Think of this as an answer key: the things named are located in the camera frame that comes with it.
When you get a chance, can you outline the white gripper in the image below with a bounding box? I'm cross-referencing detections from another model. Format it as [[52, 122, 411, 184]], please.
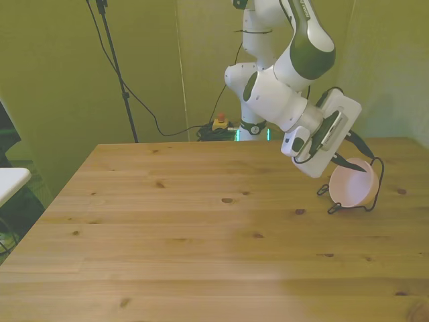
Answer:
[[291, 89, 376, 178]]

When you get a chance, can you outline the pink plastic bowl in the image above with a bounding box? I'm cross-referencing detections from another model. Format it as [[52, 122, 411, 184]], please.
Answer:
[[328, 158, 381, 208]]

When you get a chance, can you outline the yellow emergency stop button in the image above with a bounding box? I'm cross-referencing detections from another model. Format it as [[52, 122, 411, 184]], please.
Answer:
[[213, 113, 230, 131]]

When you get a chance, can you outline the black zip tie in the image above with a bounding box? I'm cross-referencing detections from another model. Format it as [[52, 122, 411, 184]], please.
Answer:
[[233, 28, 273, 36]]

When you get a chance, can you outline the white side table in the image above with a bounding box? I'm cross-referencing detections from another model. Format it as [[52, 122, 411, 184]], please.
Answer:
[[0, 167, 33, 207]]

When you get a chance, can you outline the black monitor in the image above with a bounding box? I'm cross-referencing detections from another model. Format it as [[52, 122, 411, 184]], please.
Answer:
[[0, 99, 23, 168]]

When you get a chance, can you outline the black wire bowl rack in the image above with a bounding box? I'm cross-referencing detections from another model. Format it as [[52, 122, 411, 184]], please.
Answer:
[[316, 156, 385, 215]]

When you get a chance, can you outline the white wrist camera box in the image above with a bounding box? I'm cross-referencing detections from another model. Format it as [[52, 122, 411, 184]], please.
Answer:
[[280, 125, 314, 158]]

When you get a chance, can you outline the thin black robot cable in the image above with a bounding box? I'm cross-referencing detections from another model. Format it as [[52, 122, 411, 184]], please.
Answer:
[[211, 42, 245, 122]]

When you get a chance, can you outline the black coiled cable bundle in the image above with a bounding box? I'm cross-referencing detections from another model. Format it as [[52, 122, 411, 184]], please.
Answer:
[[196, 122, 241, 142]]

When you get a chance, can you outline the long black stand cable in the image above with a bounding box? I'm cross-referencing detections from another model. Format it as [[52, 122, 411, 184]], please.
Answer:
[[85, 0, 202, 138]]

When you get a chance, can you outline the black tripod camera stand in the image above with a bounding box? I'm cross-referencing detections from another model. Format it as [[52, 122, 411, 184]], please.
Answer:
[[95, 0, 140, 144]]

